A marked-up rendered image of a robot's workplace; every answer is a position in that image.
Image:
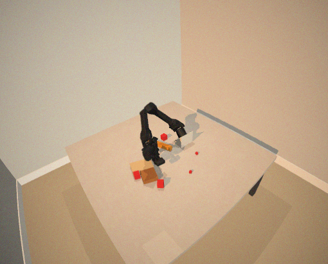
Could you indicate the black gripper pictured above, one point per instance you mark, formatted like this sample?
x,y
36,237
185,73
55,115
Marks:
x,y
157,160

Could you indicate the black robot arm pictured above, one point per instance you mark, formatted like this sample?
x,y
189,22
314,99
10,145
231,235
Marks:
x,y
146,135

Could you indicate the orange long rectangular bar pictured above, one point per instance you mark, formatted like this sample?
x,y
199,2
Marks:
x,y
164,146

